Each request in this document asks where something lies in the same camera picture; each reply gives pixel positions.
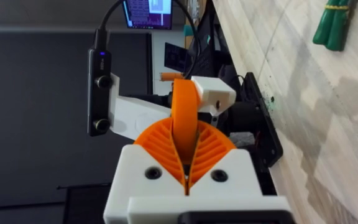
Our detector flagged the small dark screen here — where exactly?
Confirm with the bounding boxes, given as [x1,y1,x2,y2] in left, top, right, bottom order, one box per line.
[163,42,190,73]

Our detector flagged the black upright wrist plate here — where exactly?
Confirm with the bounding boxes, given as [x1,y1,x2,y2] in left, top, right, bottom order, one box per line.
[241,72,284,169]

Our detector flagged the orange tool handle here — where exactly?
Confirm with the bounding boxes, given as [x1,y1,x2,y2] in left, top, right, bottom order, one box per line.
[158,72,185,83]

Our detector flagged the large black partition panel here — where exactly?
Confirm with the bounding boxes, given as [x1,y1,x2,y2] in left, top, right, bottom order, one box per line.
[0,30,154,209]

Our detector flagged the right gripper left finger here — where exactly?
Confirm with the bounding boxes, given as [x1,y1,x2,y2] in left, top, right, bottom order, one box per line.
[103,117,188,224]

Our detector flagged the computer monitor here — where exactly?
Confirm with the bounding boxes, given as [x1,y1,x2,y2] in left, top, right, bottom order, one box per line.
[122,0,173,31]

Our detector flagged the green vegetable toy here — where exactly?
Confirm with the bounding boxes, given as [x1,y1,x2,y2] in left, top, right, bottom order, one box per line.
[311,0,358,52]

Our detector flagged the black camera cable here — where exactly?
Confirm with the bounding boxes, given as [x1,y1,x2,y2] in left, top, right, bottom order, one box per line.
[93,0,202,80]

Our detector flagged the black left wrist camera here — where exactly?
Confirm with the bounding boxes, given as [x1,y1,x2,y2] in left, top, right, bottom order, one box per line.
[86,47,113,138]

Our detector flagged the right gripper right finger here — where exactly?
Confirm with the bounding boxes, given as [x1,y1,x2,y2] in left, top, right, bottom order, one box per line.
[187,120,263,197]

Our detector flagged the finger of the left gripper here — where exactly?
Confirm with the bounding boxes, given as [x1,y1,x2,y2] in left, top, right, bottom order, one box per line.
[170,78,202,166]
[191,75,237,117]

